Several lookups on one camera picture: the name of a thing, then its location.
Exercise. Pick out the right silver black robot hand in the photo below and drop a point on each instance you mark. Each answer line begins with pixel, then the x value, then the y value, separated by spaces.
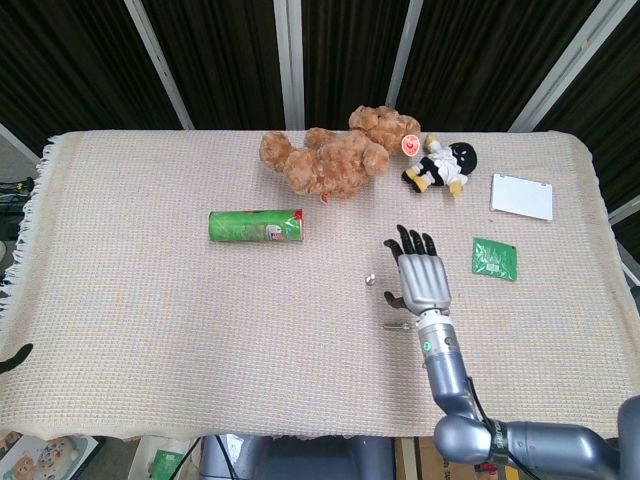
pixel 425 280

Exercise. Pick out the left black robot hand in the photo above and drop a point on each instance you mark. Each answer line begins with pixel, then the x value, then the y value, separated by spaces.
pixel 20 354

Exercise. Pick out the silver hex bolt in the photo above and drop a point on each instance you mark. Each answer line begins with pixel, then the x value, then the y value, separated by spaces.
pixel 370 280
pixel 395 326

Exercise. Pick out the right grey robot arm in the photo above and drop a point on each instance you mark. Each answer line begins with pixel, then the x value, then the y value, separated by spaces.
pixel 445 370

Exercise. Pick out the green foil packet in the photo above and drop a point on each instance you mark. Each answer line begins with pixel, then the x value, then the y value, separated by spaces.
pixel 495 257

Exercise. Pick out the illustrated white carton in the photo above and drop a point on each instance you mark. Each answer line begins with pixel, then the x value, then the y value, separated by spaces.
pixel 45 460

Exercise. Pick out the black white penguin plush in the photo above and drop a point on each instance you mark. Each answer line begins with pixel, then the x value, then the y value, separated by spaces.
pixel 445 167

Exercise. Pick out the white flat board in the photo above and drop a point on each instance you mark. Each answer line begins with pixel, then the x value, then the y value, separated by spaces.
pixel 522 197

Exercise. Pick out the beige woven tablecloth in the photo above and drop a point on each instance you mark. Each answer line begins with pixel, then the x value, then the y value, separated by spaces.
pixel 150 300

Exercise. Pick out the brown teddy bear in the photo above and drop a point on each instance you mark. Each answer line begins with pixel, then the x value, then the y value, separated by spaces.
pixel 330 165

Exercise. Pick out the brown cardboard box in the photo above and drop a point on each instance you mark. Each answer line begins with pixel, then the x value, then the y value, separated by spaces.
pixel 415 462

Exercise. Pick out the white bag with green print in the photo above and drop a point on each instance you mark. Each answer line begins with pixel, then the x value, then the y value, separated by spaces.
pixel 167 462

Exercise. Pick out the green chips can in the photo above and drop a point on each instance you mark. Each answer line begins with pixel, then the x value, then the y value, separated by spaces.
pixel 250 226

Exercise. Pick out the grey robot torso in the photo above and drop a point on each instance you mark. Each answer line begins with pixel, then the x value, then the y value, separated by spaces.
pixel 300 460

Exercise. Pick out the grey frame rail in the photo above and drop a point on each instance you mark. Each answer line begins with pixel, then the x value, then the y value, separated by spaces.
pixel 17 142
pixel 625 212

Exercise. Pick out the white frame post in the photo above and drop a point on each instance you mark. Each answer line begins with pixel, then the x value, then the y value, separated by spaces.
pixel 565 65
pixel 157 65
pixel 290 65
pixel 404 50

